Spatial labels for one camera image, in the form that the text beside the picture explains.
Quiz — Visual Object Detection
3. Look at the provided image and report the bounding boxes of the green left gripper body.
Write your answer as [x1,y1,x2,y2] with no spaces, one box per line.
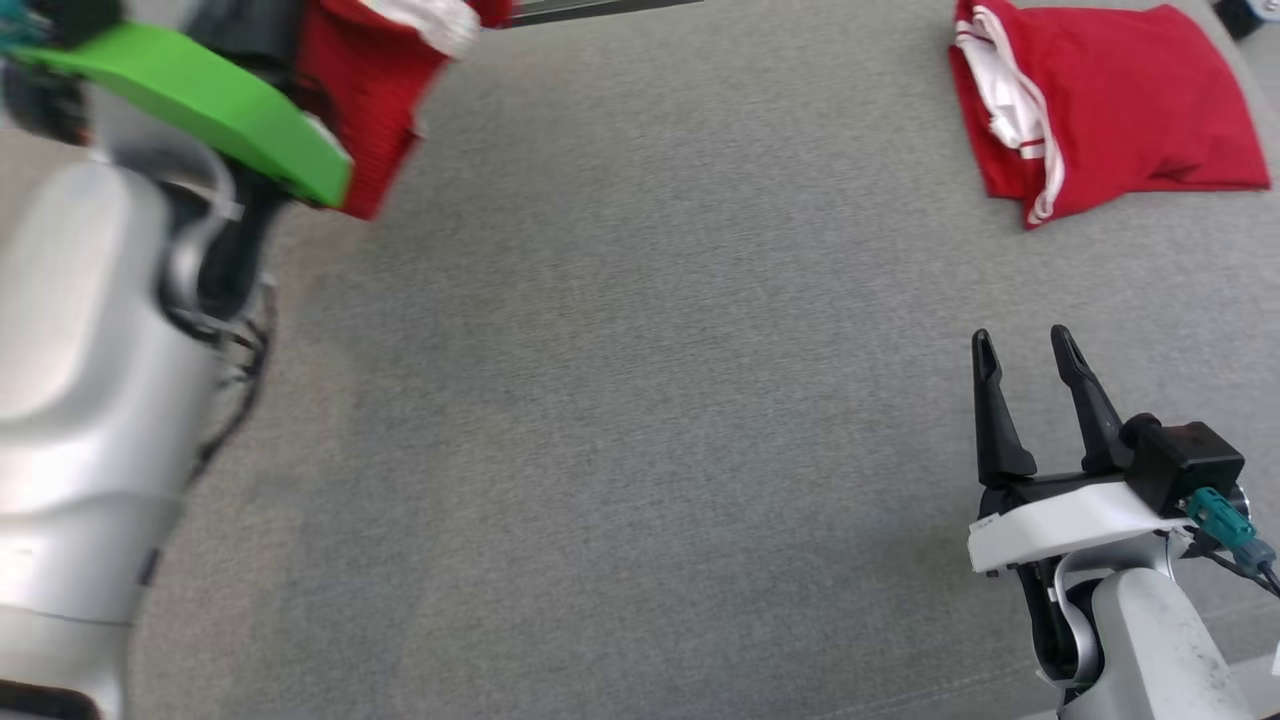
[5,22,353,209]

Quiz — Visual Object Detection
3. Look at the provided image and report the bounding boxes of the black caster wheel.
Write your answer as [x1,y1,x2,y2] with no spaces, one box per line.
[1215,0,1280,41]

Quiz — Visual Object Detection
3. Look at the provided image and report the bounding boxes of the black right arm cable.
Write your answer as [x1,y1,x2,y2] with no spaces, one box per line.
[1190,540,1280,601]

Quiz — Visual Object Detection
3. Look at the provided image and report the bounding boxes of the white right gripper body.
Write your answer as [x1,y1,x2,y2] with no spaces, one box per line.
[967,468,1196,576]

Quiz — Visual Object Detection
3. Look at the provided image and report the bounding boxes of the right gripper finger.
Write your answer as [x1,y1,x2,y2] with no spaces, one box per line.
[1050,324,1136,473]
[972,329,1039,488]

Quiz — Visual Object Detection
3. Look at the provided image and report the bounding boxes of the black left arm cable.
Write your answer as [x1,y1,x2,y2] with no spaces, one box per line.
[188,280,281,486]

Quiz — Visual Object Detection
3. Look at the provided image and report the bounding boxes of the teal right cable connector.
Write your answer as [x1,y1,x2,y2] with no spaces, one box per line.
[1185,487,1279,573]

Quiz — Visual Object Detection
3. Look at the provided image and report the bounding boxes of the red shorts white trim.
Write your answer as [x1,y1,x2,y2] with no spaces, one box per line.
[295,0,513,221]

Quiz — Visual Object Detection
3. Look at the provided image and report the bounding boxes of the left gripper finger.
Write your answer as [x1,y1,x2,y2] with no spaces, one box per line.
[188,0,307,93]

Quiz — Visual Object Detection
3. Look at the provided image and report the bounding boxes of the red basketball jersey white sleeves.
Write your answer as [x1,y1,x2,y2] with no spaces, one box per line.
[948,0,1273,231]

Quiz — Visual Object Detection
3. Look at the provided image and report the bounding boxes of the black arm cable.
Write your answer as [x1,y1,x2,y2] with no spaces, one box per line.
[188,280,281,486]
[1190,540,1280,601]

